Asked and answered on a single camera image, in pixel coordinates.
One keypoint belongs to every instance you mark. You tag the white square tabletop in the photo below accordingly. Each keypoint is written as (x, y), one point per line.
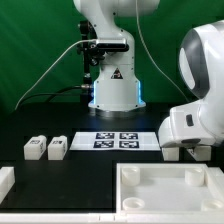
(172, 188)

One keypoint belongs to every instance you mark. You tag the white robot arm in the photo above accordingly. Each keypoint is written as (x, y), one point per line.
(201, 64)

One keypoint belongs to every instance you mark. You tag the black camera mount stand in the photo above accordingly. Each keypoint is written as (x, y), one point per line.
(91, 57)

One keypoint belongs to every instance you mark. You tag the white sheet with markers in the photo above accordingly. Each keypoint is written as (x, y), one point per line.
(131, 141)

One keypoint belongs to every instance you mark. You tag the white obstacle bar left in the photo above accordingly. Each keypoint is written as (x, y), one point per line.
(7, 180)

